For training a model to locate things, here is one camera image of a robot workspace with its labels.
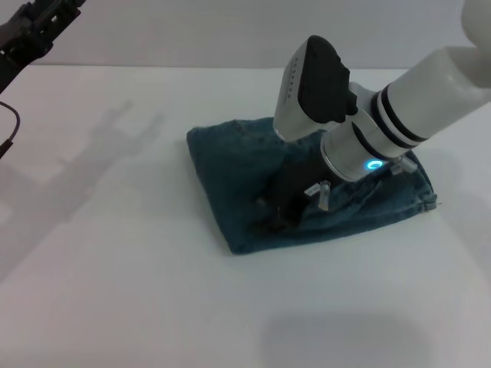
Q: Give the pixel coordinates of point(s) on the white black wrist camera box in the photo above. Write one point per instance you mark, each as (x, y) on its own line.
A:
(310, 88)

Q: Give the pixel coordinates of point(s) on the blue denim shorts cartoon print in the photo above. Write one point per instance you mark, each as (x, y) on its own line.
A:
(238, 180)

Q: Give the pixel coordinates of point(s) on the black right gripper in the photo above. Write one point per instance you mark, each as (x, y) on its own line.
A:
(299, 184)

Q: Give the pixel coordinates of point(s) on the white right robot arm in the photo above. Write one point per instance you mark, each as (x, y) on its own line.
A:
(403, 115)

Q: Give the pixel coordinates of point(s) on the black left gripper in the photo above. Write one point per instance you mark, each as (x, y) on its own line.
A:
(19, 42)

